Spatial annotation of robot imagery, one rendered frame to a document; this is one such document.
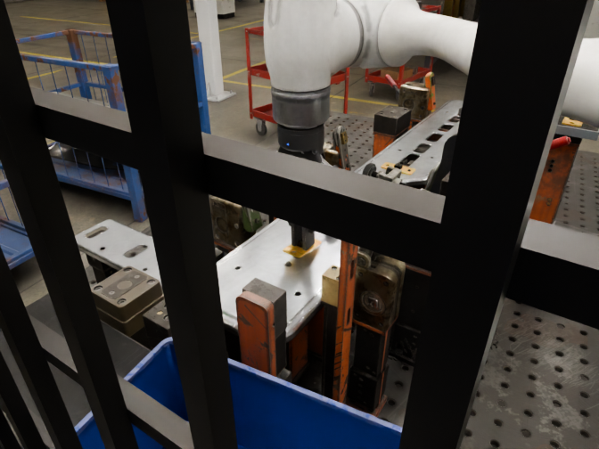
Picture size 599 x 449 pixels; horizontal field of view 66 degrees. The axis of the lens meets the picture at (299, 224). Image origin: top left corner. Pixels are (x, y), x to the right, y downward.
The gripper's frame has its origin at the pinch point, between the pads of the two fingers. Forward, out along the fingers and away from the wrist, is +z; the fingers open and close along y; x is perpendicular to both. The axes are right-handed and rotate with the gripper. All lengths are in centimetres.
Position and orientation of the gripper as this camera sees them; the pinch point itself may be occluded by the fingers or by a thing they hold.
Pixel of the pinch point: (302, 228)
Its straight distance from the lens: 84.0
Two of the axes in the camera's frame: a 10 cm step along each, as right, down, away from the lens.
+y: -8.3, -2.9, 4.7
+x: -5.5, 4.5, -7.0
